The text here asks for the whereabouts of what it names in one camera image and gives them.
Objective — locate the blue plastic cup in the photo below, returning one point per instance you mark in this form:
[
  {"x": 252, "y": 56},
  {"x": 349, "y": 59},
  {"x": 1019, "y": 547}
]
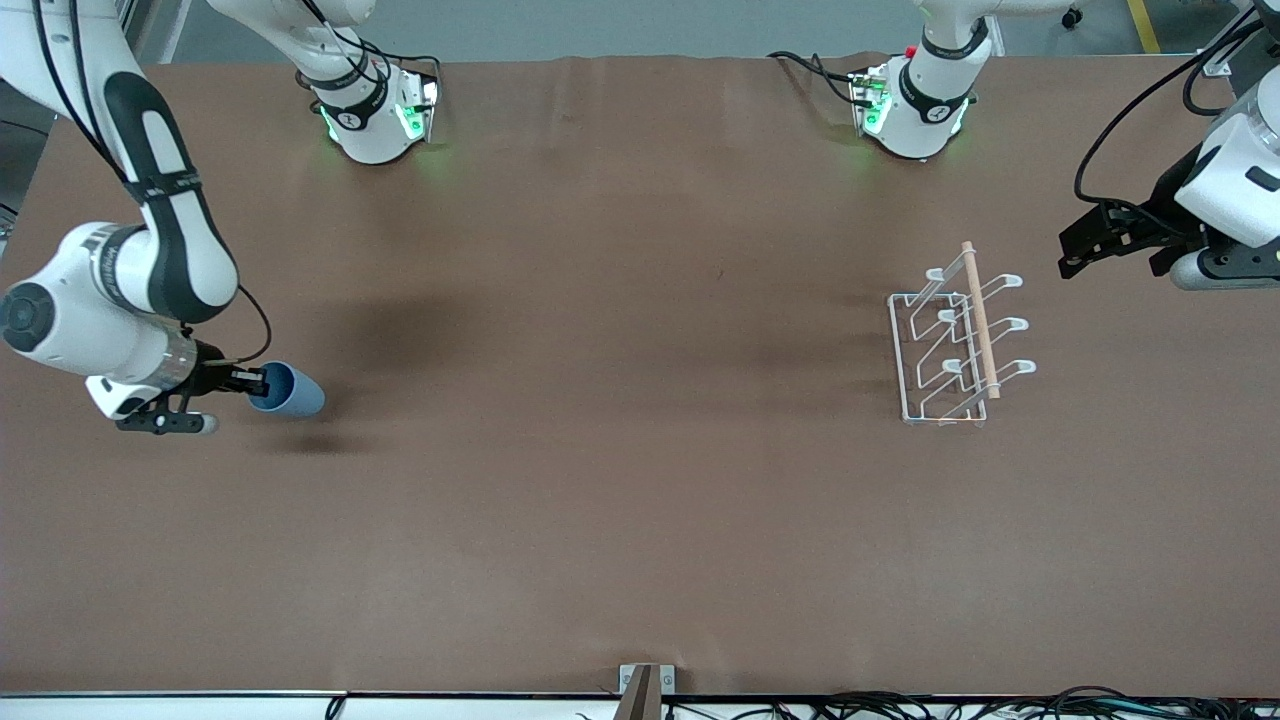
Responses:
[{"x": 298, "y": 395}]

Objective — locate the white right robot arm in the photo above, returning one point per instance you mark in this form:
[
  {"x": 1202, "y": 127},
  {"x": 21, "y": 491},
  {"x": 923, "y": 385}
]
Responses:
[{"x": 180, "y": 250}]

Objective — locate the grey metal bracket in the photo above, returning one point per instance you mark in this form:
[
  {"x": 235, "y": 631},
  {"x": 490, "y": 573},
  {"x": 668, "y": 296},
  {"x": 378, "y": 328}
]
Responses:
[{"x": 646, "y": 690}]

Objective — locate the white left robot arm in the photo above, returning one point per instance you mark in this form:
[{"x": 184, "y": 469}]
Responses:
[{"x": 935, "y": 110}]

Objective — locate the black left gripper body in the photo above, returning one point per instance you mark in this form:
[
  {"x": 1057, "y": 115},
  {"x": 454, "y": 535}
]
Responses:
[{"x": 1160, "y": 213}]

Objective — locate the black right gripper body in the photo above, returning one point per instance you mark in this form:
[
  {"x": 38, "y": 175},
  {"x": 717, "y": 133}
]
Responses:
[{"x": 210, "y": 376}]

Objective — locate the white table edge rail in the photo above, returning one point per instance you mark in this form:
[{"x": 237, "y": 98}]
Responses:
[{"x": 150, "y": 706}]

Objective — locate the aluminium frame post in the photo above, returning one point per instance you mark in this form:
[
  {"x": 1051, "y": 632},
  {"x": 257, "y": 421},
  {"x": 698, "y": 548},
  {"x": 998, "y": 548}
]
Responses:
[
  {"x": 1228, "y": 50},
  {"x": 150, "y": 25}
]

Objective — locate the brown table cover mat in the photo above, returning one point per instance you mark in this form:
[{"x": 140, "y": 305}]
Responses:
[{"x": 600, "y": 450}]

